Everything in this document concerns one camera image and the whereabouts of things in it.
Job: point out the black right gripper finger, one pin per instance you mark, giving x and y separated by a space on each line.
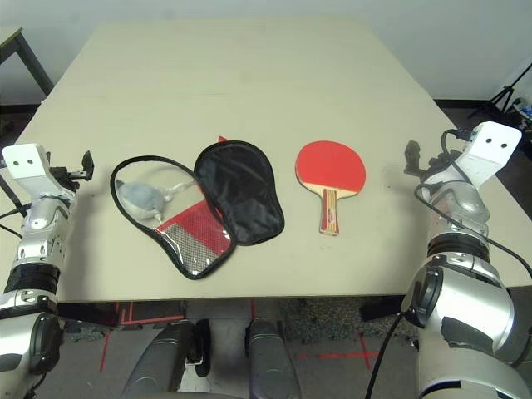
412 158

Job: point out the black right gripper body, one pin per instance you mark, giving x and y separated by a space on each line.
432 166

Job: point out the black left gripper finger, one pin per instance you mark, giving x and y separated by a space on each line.
87 166

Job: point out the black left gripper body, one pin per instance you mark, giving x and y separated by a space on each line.
66 174

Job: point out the grey plush zipper charm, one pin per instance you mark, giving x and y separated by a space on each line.
137 197

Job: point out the red black paddle case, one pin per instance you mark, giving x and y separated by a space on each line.
241 195

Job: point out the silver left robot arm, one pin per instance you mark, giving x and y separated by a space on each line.
37 249

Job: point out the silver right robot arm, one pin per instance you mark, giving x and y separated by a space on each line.
469 299

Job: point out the black tripod stand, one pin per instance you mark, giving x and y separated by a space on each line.
505 93

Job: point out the bin with bottles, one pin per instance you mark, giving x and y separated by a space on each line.
524 110

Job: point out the side table with dark legs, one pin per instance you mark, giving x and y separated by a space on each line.
35 62

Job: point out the dark grey left robot leg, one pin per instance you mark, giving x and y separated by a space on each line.
154 365

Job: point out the dark grey robot leg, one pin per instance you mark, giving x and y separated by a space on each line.
154 365
270 361

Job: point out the dark grey right robot leg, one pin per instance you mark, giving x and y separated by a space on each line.
270 361

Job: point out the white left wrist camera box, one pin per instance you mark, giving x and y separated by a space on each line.
25 162

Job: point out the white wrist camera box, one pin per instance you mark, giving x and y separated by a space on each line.
490 145
25 162

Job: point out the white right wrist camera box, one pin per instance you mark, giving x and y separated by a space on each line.
490 145

